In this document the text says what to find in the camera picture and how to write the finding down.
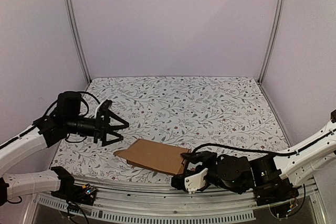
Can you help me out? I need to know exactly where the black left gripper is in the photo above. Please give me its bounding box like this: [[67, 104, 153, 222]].
[[65, 109, 129, 147]]

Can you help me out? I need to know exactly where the brown cardboard box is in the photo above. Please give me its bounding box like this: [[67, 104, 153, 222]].
[[113, 139, 191, 175]]

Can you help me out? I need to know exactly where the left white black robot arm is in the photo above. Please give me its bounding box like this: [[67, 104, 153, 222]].
[[1, 91, 129, 206]]

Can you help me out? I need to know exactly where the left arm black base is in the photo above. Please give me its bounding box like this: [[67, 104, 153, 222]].
[[51, 166, 97, 206]]

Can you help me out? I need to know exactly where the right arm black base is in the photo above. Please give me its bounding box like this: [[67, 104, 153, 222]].
[[253, 179, 299, 206]]

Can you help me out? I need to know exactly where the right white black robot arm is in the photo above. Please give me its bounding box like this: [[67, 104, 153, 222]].
[[175, 112, 335, 202]]

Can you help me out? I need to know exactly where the floral patterned table mat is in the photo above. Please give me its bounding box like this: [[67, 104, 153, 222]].
[[51, 77, 288, 184]]

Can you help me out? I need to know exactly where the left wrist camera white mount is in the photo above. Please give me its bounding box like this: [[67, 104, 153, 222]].
[[95, 100, 112, 117]]

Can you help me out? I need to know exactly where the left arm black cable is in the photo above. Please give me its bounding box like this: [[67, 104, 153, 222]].
[[0, 91, 102, 151]]

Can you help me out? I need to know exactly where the aluminium front rail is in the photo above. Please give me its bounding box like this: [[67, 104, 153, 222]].
[[24, 177, 328, 223]]

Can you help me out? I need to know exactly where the left aluminium frame post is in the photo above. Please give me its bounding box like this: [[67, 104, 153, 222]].
[[64, 0, 91, 83]]

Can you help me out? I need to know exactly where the aluminium frame post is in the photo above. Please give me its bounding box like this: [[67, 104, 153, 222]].
[[257, 0, 285, 86], [64, 0, 91, 83]]

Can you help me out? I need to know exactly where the right aluminium frame post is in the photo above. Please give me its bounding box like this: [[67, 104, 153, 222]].
[[257, 0, 285, 86]]

